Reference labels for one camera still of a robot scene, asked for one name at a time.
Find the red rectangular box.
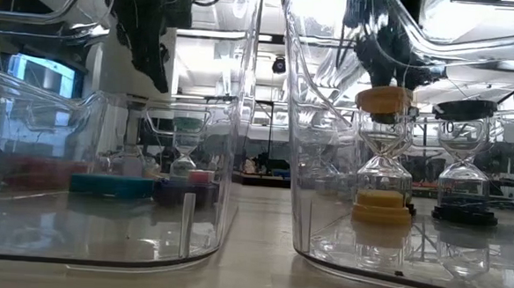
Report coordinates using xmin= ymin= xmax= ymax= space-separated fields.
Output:
xmin=0 ymin=156 xmax=63 ymax=193
xmin=47 ymin=158 xmax=94 ymax=185

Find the orange hourglass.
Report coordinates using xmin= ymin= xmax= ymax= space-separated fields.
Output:
xmin=348 ymin=83 xmax=421 ymax=228

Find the teal hourglass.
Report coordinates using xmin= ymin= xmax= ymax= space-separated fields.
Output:
xmin=169 ymin=114 xmax=207 ymax=184

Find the black hourglass marked ten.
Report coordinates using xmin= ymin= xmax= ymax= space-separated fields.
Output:
xmin=426 ymin=98 xmax=506 ymax=228

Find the small black overhead camera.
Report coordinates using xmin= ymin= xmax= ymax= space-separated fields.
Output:
xmin=271 ymin=55 xmax=289 ymax=75

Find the lit monitor screen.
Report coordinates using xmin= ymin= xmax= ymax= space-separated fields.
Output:
xmin=0 ymin=53 xmax=86 ymax=100

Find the clear plastic bin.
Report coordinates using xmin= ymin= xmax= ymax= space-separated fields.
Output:
xmin=0 ymin=63 xmax=112 ymax=202
xmin=0 ymin=0 xmax=265 ymax=277
xmin=266 ymin=0 xmax=514 ymax=288

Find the black background machine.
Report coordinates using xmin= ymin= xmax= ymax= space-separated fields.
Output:
xmin=473 ymin=139 xmax=514 ymax=181

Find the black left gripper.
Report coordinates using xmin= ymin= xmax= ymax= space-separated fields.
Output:
xmin=105 ymin=0 xmax=195 ymax=96

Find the teal box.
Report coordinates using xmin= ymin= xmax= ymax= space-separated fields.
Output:
xmin=69 ymin=172 xmax=156 ymax=201

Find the white cylinder shade lamp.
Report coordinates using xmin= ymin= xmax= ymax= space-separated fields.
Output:
xmin=86 ymin=20 xmax=180 ymax=158

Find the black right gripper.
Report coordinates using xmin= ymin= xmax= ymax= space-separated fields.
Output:
xmin=340 ymin=0 xmax=452 ymax=94

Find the small lavender wall charger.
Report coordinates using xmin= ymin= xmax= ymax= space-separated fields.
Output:
xmin=121 ymin=154 xmax=146 ymax=179

